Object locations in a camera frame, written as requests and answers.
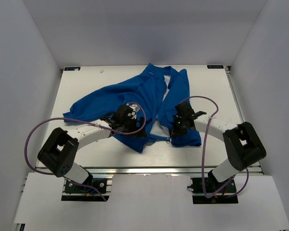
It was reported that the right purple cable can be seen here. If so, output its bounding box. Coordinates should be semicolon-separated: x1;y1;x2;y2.
180;96;250;199

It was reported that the aluminium table front rail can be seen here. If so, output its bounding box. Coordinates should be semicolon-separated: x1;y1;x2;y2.
36;167;263;175

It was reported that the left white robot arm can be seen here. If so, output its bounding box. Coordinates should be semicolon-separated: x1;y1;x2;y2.
38;103;146;192

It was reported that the blue table label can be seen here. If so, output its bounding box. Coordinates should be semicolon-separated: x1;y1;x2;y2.
207;64;224;69
64;66;80;71

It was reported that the purple cable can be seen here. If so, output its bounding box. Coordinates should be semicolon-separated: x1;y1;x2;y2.
24;103;147;202
180;96;250;199

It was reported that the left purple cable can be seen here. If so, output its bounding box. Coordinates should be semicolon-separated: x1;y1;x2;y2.
24;103;147;202

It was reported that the right blue table label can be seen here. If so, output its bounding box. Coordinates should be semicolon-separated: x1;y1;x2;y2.
207;64;224;69

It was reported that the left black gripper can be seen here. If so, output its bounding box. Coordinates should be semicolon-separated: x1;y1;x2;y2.
120;115;146;138

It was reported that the left blue table label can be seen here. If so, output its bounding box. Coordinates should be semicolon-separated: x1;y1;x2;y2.
64;66;80;71

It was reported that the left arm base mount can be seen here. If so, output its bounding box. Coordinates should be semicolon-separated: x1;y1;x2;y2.
61;175;112;202

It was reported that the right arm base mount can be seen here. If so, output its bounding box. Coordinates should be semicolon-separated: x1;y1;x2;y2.
186;174;239;205

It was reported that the blue zip jacket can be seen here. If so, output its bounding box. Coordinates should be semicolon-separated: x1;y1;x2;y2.
63;64;190;153

